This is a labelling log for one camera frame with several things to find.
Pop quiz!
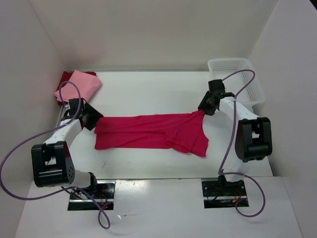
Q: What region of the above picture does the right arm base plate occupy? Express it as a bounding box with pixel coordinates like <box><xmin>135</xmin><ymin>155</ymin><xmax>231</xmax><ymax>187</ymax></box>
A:
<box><xmin>201</xmin><ymin>179</ymin><xmax>249</xmax><ymax>209</ymax></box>

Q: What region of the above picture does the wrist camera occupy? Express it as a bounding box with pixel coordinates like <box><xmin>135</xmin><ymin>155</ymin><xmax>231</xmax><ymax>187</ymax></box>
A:
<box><xmin>61</xmin><ymin>98</ymin><xmax>87</xmax><ymax>120</ymax></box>
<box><xmin>208</xmin><ymin>79</ymin><xmax>235</xmax><ymax>99</ymax></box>

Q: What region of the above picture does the white plastic basket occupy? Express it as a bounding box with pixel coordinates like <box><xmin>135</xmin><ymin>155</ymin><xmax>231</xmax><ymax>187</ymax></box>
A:
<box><xmin>208</xmin><ymin>58</ymin><xmax>265</xmax><ymax>108</ymax></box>

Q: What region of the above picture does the dark red t-shirt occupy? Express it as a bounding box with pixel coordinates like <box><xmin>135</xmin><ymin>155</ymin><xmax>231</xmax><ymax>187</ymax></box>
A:
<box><xmin>55</xmin><ymin>70</ymin><xmax>97</xmax><ymax>108</ymax></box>

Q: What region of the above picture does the light pink t-shirt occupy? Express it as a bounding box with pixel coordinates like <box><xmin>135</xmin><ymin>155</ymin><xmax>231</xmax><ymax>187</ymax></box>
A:
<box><xmin>53</xmin><ymin>70</ymin><xmax>103</xmax><ymax>103</ymax></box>

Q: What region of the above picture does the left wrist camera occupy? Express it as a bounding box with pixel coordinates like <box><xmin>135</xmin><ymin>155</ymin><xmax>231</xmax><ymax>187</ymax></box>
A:
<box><xmin>61</xmin><ymin>98</ymin><xmax>87</xmax><ymax>120</ymax></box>

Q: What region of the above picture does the magenta t-shirt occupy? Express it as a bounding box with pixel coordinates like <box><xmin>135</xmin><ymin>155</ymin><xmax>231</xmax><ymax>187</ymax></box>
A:
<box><xmin>95</xmin><ymin>111</ymin><xmax>209</xmax><ymax>158</ymax></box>

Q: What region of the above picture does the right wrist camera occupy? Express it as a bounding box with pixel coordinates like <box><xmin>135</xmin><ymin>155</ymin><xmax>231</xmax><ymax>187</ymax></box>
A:
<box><xmin>208</xmin><ymin>79</ymin><xmax>235</xmax><ymax>99</ymax></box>

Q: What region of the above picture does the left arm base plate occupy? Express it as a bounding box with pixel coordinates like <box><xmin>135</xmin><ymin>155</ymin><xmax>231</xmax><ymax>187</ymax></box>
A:
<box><xmin>67</xmin><ymin>180</ymin><xmax>116</xmax><ymax>211</ymax></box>

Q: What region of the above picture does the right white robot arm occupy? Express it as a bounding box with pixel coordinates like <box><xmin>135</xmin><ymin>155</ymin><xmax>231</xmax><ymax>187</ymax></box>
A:
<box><xmin>198</xmin><ymin>90</ymin><xmax>272</xmax><ymax>200</ymax></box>

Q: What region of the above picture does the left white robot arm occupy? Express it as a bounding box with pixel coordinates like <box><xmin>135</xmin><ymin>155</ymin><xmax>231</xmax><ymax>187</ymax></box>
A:
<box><xmin>31</xmin><ymin>99</ymin><xmax>103</xmax><ymax>198</ymax></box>

